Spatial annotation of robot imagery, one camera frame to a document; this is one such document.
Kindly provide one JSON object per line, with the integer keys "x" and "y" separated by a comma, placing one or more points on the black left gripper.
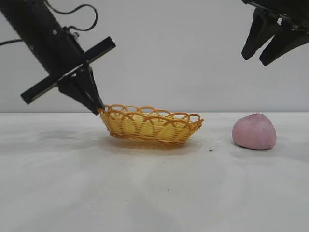
{"x": 41, "y": 36}

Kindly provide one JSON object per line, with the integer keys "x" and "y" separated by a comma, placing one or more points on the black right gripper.
{"x": 285, "y": 9}

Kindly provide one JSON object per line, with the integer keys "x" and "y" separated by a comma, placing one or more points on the woven wicker basket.
{"x": 149, "y": 130}

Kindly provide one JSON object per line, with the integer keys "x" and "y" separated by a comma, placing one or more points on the pink peach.
{"x": 253, "y": 133}

